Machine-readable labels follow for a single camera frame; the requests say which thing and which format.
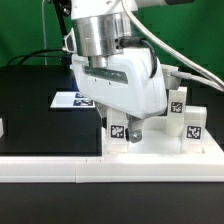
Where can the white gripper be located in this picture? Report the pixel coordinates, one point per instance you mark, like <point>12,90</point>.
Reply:
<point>131,82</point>

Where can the white square tabletop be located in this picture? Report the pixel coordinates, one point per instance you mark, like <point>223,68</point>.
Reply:
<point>155,140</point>

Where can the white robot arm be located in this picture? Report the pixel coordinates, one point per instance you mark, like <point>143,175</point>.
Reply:
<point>97,24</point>

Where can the white base tag plate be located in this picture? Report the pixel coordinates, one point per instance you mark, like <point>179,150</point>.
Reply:
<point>68,100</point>

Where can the white L-shaped obstacle wall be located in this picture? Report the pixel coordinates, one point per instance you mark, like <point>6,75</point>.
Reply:
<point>114,168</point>

